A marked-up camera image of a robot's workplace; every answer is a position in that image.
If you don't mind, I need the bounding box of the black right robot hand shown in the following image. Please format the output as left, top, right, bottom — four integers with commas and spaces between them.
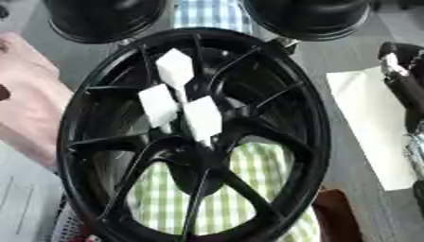
376, 41, 424, 133

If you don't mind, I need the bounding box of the black spoked wheel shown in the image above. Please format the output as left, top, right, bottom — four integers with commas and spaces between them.
54, 27, 333, 242

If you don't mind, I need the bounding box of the white paper sheet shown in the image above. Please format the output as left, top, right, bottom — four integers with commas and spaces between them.
325, 65, 419, 192

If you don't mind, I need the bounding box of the black round tyre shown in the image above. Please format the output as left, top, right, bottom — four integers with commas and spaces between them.
238, 0, 373, 43
41, 0, 169, 44

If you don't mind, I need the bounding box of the brown wooden chair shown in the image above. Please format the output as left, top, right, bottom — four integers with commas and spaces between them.
311, 188, 366, 242

